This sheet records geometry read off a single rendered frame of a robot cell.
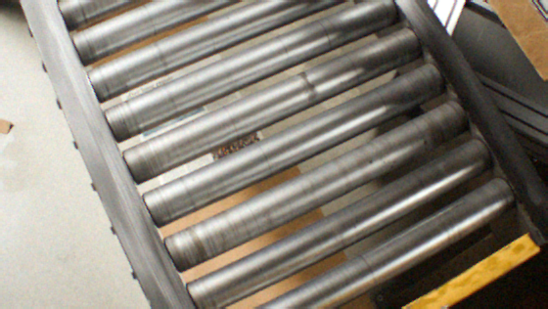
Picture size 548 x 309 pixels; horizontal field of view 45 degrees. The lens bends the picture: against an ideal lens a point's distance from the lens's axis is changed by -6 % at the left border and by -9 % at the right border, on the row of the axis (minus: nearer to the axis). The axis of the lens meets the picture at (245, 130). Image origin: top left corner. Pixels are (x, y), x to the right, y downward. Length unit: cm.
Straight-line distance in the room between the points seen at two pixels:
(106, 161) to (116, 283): 81
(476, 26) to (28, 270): 127
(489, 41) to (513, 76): 11
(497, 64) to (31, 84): 121
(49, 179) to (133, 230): 92
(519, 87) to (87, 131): 115
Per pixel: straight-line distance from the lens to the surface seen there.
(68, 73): 97
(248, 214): 88
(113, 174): 91
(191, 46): 98
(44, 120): 185
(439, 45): 103
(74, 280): 171
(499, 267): 92
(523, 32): 76
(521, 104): 175
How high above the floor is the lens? 165
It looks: 67 degrees down
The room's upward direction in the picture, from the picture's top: 7 degrees clockwise
